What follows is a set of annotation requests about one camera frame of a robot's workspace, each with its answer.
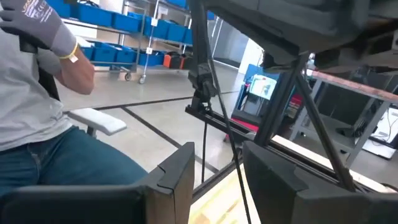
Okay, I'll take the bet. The office chair with white armrest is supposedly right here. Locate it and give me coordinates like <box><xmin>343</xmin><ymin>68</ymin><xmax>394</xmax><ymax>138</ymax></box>
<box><xmin>18</xmin><ymin>34</ymin><xmax>127</xmax><ymax>139</ymax></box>

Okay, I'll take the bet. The blue storage bin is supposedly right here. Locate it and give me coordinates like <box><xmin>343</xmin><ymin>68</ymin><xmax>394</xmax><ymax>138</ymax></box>
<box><xmin>92</xmin><ymin>42</ymin><xmax>119</xmax><ymax>63</ymax></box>
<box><xmin>76</xmin><ymin>2</ymin><xmax>114</xmax><ymax>28</ymax></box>
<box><xmin>183</xmin><ymin>27</ymin><xmax>194</xmax><ymax>45</ymax></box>
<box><xmin>80</xmin><ymin>45</ymin><xmax>95</xmax><ymax>60</ymax></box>
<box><xmin>137</xmin><ymin>49</ymin><xmax>166</xmax><ymax>67</ymax></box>
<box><xmin>141</xmin><ymin>17</ymin><xmax>170</xmax><ymax>40</ymax></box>
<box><xmin>167</xmin><ymin>0</ymin><xmax>188</xmax><ymax>9</ymax></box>
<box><xmin>111</xmin><ymin>12</ymin><xmax>141</xmax><ymax>34</ymax></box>
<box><xmin>115</xmin><ymin>47</ymin><xmax>138</xmax><ymax>63</ymax></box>
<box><xmin>167</xmin><ymin>23</ymin><xmax>188</xmax><ymax>43</ymax></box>
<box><xmin>46</xmin><ymin>0</ymin><xmax>73</xmax><ymax>19</ymax></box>

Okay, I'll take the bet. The person's hand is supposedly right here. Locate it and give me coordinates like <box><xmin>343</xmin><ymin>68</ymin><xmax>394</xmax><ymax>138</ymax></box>
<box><xmin>0</xmin><ymin>0</ymin><xmax>78</xmax><ymax>58</ymax></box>

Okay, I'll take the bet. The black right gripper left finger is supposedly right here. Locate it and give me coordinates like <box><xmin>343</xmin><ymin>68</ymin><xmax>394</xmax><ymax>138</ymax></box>
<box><xmin>0</xmin><ymin>141</ymin><xmax>196</xmax><ymax>224</ymax></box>

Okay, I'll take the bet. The yellow wristband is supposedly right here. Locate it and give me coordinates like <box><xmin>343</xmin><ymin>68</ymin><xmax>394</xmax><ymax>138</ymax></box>
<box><xmin>58</xmin><ymin>41</ymin><xmax>80</xmax><ymax>63</ymax></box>

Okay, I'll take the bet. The white box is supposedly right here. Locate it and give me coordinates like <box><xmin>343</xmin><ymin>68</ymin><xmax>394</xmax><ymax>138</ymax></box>
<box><xmin>362</xmin><ymin>107</ymin><xmax>398</xmax><ymax>160</ymax></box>

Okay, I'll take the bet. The wooden top desk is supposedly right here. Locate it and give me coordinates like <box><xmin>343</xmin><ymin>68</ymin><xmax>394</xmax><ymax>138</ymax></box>
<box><xmin>289</xmin><ymin>68</ymin><xmax>398</xmax><ymax>169</ymax></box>

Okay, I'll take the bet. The person's forearm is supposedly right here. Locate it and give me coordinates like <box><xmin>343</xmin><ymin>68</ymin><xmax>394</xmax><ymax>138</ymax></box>
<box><xmin>57</xmin><ymin>46</ymin><xmax>96</xmax><ymax>96</ymax></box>

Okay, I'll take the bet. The small display screen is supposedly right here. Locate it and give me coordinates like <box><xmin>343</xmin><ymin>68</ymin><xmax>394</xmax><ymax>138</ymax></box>
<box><xmin>248</xmin><ymin>73</ymin><xmax>278</xmax><ymax>101</ymax></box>

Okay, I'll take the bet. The metal wire shelf cart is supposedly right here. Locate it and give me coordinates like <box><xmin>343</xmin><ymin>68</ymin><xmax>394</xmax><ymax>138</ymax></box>
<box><xmin>62</xmin><ymin>0</ymin><xmax>147</xmax><ymax>82</ymax></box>
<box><xmin>138</xmin><ymin>0</ymin><xmax>195</xmax><ymax>85</ymax></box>

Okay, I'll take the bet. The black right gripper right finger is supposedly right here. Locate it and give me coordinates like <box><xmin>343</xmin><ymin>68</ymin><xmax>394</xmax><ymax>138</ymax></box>
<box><xmin>242</xmin><ymin>139</ymin><xmax>398</xmax><ymax>224</ymax></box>

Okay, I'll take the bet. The orange and black case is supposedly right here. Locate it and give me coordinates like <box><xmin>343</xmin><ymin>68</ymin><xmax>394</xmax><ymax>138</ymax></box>
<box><xmin>162</xmin><ymin>52</ymin><xmax>194</xmax><ymax>71</ymax></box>

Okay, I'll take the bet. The person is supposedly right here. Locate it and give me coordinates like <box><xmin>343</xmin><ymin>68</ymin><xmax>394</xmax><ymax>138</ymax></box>
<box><xmin>0</xmin><ymin>0</ymin><xmax>149</xmax><ymax>203</ymax></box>

